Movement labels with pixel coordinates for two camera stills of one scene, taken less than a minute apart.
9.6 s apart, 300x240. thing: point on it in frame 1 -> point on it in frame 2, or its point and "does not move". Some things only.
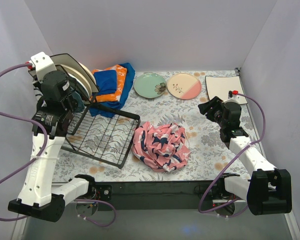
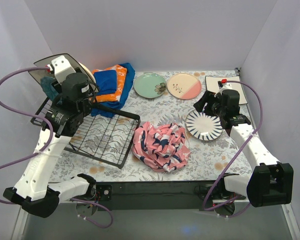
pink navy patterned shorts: (162, 148) does not move
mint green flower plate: (150, 85) does not move
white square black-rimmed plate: (219, 87) does not move
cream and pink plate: (184, 86) does not move
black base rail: (176, 195) does not move
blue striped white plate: (38, 92) -> (203, 126)
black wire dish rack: (101, 133) does not move
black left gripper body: (73, 100) -> (56, 83)
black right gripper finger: (214, 105) -> (209, 97)
